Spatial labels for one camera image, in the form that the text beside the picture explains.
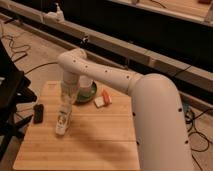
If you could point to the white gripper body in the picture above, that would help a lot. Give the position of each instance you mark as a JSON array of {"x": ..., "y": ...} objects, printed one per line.
[{"x": 70, "y": 84}]

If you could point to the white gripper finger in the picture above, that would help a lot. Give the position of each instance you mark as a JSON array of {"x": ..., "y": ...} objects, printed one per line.
[
  {"x": 73, "y": 99},
  {"x": 64, "y": 100}
]

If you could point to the clear plastic bottle white label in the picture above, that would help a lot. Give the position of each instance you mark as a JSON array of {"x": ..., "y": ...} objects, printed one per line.
[{"x": 63, "y": 119}]

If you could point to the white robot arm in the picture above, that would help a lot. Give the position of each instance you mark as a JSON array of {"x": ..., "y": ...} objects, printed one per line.
[{"x": 159, "y": 121}]

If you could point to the green plate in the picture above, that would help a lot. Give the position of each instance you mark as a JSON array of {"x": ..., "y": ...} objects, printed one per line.
[{"x": 84, "y": 97}]

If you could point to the white paper cup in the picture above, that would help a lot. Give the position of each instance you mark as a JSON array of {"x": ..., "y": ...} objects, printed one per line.
[{"x": 85, "y": 86}]

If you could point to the black small device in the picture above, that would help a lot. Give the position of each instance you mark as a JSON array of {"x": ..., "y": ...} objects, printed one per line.
[{"x": 38, "y": 113}]

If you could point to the orange and white small carton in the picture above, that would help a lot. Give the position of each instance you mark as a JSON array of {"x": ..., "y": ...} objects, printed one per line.
[{"x": 103, "y": 100}]

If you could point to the black chair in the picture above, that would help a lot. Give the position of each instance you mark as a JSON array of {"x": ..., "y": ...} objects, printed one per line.
[{"x": 14, "y": 89}]

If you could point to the white object on beam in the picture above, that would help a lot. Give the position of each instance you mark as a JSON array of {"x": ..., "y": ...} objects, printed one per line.
[{"x": 58, "y": 15}]

